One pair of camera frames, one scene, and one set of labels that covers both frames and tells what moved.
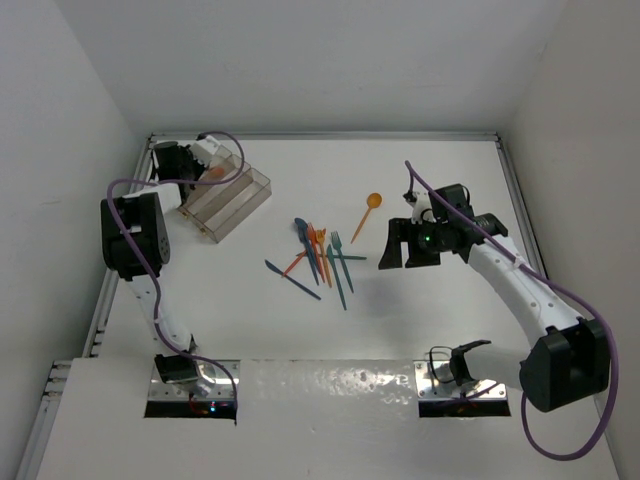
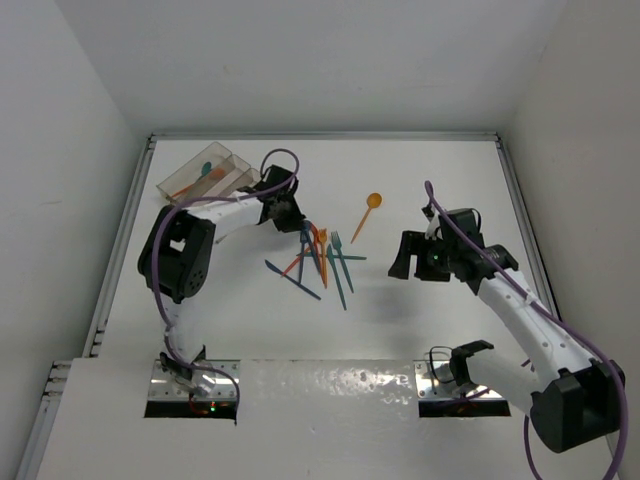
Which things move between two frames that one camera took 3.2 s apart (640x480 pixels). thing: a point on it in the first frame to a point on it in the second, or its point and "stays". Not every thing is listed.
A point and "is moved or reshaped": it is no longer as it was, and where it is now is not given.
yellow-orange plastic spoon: [374, 200] stays
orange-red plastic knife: [288, 269] stays
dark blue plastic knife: [280, 272] stays
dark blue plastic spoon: [303, 230] is moved or reshaped
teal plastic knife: [331, 259] stays
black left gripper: [186, 154] to [294, 222]
